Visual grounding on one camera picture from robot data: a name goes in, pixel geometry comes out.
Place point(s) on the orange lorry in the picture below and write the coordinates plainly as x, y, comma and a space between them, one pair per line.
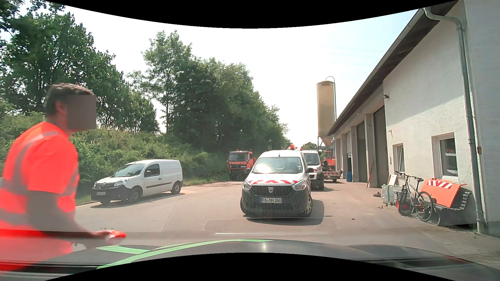
240, 160

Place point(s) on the white car with red chevrons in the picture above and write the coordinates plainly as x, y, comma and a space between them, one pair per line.
277, 183

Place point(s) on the white van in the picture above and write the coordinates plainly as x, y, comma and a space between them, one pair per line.
313, 162
156, 177

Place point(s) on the beige silo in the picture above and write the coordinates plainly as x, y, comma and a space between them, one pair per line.
325, 111

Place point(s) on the orange machine on trailer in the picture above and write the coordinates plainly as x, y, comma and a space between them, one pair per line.
330, 166

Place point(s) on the grey asphalt yard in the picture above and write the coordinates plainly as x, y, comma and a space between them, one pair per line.
195, 210

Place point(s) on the blue barrel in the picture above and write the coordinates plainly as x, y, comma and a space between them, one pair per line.
349, 177

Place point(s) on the car's own bonnet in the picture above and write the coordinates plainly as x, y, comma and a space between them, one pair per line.
273, 248

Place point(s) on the green bushes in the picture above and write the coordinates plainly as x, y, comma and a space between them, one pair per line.
117, 150

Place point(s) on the row of trees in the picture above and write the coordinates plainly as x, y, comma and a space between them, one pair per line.
117, 82

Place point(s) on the white signboard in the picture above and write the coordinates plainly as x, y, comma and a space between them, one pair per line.
392, 180

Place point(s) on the bicycle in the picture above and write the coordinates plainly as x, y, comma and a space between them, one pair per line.
414, 197

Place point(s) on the white building with garage doors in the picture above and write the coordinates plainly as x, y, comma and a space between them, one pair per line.
425, 101

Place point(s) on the orange board with chevrons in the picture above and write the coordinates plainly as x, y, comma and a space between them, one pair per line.
441, 191

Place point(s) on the person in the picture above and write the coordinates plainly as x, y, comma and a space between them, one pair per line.
39, 179

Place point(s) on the wooden bench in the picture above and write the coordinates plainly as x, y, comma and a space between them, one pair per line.
455, 205

